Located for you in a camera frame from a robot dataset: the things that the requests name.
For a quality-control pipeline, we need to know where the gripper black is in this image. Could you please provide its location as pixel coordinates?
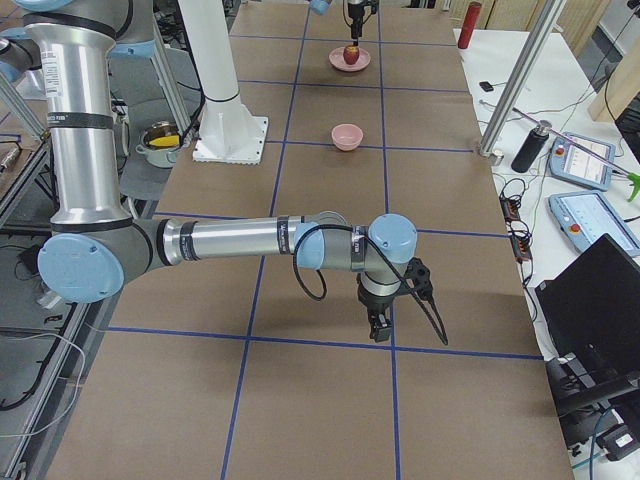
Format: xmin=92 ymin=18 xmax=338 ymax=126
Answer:
xmin=357 ymin=286 xmax=396 ymax=343
xmin=347 ymin=3 xmax=365 ymax=46

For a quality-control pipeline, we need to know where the pink bowl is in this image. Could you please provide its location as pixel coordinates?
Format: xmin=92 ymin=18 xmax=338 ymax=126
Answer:
xmin=331 ymin=123 xmax=364 ymax=152

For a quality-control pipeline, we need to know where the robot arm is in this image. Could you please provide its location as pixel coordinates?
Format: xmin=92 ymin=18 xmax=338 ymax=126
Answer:
xmin=307 ymin=0 xmax=379 ymax=46
xmin=1 ymin=1 xmax=417 ymax=342

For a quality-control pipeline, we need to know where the red apple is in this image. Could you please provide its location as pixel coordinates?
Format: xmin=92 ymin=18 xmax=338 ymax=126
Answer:
xmin=342 ymin=45 xmax=360 ymax=65

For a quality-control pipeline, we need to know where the pink plate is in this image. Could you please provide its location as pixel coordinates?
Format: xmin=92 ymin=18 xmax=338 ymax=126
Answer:
xmin=328 ymin=45 xmax=371 ymax=73

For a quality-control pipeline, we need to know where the red cylinder bottle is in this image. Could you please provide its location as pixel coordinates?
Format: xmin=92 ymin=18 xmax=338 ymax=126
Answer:
xmin=457 ymin=1 xmax=482 ymax=50

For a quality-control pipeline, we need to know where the small black square device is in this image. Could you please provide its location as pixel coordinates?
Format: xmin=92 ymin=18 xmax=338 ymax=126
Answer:
xmin=479 ymin=81 xmax=494 ymax=92

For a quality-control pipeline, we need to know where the black orange usb hub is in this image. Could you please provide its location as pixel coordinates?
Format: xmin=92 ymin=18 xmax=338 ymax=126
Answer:
xmin=499 ymin=195 xmax=521 ymax=222

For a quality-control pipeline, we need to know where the small metal cup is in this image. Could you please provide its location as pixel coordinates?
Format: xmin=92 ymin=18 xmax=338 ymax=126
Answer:
xmin=489 ymin=149 xmax=504 ymax=166

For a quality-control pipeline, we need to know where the black water bottle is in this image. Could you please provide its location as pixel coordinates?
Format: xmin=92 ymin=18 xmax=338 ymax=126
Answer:
xmin=511 ymin=120 xmax=552 ymax=173

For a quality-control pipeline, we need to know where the black laptop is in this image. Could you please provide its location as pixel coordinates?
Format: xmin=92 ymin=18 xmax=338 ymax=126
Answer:
xmin=535 ymin=234 xmax=639 ymax=375

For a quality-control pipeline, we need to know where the metal pot with banana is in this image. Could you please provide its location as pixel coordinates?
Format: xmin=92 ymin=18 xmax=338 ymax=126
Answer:
xmin=135 ymin=121 xmax=181 ymax=169

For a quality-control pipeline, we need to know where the near teach pendant tablet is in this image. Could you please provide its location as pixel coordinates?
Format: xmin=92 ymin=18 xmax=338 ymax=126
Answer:
xmin=548 ymin=191 xmax=639 ymax=257

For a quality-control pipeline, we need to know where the teach pendant tablet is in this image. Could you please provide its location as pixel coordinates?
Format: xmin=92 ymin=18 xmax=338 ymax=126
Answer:
xmin=548 ymin=132 xmax=616 ymax=191
xmin=548 ymin=191 xmax=639 ymax=257

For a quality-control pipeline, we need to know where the far teach pendant tablet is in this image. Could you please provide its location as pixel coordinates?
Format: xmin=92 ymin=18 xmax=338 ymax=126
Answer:
xmin=548 ymin=132 xmax=616 ymax=191

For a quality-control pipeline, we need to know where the metal reacher grabber stick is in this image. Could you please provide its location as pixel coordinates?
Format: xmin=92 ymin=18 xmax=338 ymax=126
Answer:
xmin=512 ymin=107 xmax=639 ymax=202

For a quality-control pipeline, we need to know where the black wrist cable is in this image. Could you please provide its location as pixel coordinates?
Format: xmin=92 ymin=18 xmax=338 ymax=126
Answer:
xmin=292 ymin=223 xmax=449 ymax=347

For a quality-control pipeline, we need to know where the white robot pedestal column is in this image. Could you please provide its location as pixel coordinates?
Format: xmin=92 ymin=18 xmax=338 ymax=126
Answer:
xmin=179 ymin=0 xmax=269 ymax=165

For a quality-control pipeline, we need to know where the aluminium frame post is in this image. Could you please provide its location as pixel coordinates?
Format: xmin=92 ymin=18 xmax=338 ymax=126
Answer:
xmin=478 ymin=0 xmax=566 ymax=157

